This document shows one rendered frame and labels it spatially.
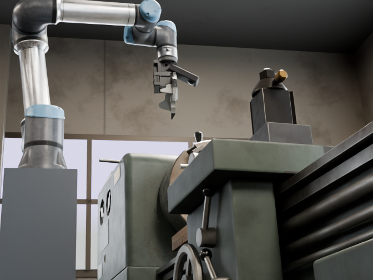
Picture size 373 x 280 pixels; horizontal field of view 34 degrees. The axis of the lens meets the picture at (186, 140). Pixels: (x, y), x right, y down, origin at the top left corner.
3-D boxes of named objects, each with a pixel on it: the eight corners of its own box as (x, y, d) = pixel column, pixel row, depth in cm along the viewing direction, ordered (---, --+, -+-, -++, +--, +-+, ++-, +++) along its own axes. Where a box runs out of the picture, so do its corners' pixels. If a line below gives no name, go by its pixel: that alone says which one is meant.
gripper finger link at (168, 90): (160, 101, 205) (159, 89, 213) (177, 101, 205) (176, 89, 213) (160, 94, 203) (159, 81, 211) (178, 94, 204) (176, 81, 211)
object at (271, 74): (256, 86, 137) (255, 72, 138) (272, 87, 138) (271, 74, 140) (263, 78, 134) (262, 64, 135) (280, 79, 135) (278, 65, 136)
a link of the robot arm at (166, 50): (176, 55, 225) (177, 44, 217) (176, 66, 223) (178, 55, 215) (156, 55, 224) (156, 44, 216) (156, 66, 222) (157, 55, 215)
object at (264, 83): (246, 100, 137) (245, 89, 138) (278, 103, 140) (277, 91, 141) (260, 85, 130) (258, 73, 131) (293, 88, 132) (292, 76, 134)
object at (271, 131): (232, 175, 140) (231, 155, 141) (272, 177, 142) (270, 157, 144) (269, 144, 121) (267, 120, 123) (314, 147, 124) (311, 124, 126)
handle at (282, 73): (270, 87, 132) (269, 78, 133) (280, 88, 133) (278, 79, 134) (278, 78, 128) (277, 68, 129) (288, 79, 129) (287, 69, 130)
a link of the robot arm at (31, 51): (24, 154, 184) (10, 1, 201) (22, 170, 197) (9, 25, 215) (64, 151, 188) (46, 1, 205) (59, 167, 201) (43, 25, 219)
